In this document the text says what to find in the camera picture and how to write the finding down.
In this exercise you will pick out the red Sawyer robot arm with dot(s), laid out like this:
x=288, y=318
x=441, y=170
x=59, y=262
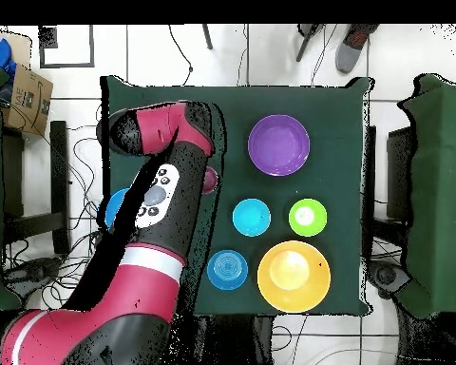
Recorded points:
x=148, y=289

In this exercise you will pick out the black bench frame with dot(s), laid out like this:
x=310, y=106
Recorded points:
x=59, y=171

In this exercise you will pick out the black tripod stand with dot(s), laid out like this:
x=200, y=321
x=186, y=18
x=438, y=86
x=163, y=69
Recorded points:
x=306, y=43

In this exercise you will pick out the medium blue bowl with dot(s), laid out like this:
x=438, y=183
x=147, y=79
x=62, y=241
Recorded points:
x=227, y=270

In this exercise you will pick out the black pedestal foot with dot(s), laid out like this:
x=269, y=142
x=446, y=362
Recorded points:
x=387, y=275
x=30, y=272

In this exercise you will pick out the plain cardboard box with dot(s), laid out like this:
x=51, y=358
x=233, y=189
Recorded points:
x=21, y=49

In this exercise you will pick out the wide purple bowl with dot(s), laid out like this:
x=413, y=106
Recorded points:
x=278, y=145

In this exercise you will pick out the large orange bowl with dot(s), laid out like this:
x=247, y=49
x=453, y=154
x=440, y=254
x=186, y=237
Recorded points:
x=273, y=292

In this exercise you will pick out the large blue bowl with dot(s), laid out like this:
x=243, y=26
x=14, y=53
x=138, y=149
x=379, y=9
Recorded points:
x=116, y=207

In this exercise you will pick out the person's foot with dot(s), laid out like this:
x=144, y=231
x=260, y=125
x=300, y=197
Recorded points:
x=349, y=53

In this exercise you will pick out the purple cup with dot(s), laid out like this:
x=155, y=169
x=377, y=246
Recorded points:
x=211, y=180

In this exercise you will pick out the black square floor frame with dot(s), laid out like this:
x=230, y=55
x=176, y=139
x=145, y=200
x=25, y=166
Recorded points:
x=66, y=65

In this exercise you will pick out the printed cardboard box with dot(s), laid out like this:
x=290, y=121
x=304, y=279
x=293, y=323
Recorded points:
x=26, y=102

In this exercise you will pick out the small light blue ribbed bowl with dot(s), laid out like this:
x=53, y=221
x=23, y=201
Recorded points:
x=250, y=217

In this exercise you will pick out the dark green table cloth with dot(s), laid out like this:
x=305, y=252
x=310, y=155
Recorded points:
x=338, y=114

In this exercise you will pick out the small green ribbed bowl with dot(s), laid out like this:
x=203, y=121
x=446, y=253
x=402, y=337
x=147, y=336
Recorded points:
x=315, y=224

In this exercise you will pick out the blue bag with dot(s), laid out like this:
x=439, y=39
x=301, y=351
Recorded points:
x=0, y=53

